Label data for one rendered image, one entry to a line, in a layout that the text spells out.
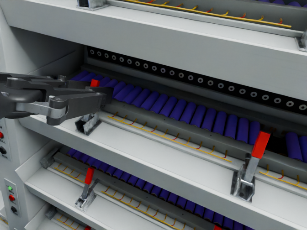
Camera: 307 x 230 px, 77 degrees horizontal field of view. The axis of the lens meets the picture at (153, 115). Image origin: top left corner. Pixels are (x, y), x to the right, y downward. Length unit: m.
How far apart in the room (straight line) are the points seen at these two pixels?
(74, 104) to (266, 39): 0.22
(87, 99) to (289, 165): 0.30
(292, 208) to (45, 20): 0.43
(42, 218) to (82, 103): 0.51
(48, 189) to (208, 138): 0.38
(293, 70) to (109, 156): 0.28
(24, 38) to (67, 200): 0.34
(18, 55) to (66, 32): 0.14
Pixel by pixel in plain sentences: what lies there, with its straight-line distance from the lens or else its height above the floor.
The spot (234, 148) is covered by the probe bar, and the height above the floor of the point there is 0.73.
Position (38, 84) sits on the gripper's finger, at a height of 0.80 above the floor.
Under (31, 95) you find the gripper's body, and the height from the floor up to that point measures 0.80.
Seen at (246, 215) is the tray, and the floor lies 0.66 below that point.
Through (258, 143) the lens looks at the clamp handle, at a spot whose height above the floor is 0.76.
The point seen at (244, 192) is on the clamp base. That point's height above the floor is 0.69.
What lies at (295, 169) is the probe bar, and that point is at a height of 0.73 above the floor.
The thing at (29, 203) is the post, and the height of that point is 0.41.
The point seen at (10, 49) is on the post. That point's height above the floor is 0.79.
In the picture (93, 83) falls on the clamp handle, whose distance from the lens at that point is 0.34.
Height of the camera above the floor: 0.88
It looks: 25 degrees down
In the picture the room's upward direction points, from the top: 11 degrees clockwise
